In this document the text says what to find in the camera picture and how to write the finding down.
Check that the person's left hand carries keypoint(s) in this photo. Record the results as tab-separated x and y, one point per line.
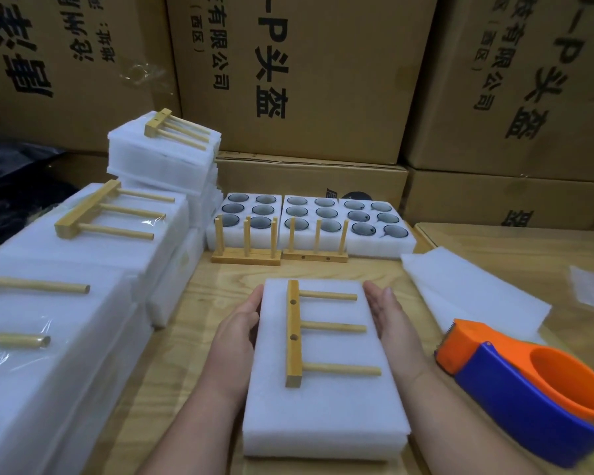
233	351

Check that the person's right hand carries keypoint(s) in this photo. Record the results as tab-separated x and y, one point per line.
396	331

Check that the pile of white foam sheets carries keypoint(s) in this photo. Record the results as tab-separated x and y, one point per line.
475	287

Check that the row of wooden peg racks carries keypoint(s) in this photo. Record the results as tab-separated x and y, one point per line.
243	257

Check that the stack of white foam trays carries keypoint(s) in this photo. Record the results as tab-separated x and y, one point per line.
243	232

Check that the orange and blue tape dispenser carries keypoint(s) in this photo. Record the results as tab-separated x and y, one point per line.
515	400

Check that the person's right forearm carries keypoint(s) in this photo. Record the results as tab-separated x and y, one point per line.
470	430

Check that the person's left forearm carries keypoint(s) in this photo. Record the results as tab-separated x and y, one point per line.
193	435

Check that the small black object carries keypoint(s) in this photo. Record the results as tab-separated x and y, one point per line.
356	195

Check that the black plastic bag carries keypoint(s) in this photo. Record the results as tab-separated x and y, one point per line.
15	188

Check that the stack of brown cardboard boxes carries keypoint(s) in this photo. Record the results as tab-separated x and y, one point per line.
307	64

